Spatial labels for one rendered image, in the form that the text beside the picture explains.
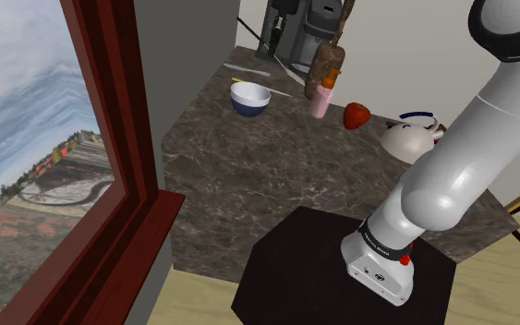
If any white and blue bowl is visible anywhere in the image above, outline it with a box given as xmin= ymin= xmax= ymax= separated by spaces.
xmin=230 ymin=81 xmax=272 ymax=118

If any pink pump bottle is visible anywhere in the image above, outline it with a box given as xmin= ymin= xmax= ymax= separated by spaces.
xmin=309 ymin=67 xmax=343 ymax=119

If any red apple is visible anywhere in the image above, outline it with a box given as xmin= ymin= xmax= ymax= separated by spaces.
xmin=342 ymin=102 xmax=372 ymax=131

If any black robot stand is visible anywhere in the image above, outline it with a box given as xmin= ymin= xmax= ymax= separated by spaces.
xmin=231 ymin=206 xmax=458 ymax=325

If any brown wooden mallet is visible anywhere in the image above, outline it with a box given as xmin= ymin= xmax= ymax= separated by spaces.
xmin=304 ymin=0 xmax=357 ymax=101

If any grey coffee machine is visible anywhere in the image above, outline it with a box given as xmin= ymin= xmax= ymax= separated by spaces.
xmin=254 ymin=0 xmax=345 ymax=76

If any red framed window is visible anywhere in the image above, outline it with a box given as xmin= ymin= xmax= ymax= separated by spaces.
xmin=0 ymin=0 xmax=187 ymax=325

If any yellow handled white utensil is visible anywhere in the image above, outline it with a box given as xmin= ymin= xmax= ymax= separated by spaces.
xmin=231 ymin=77 xmax=293 ymax=98

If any black handled long knife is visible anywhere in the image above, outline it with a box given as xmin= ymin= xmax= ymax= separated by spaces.
xmin=236 ymin=16 xmax=308 ymax=88

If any white kettle with blue handle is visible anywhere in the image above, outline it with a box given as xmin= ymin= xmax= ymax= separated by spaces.
xmin=380 ymin=111 xmax=447 ymax=165

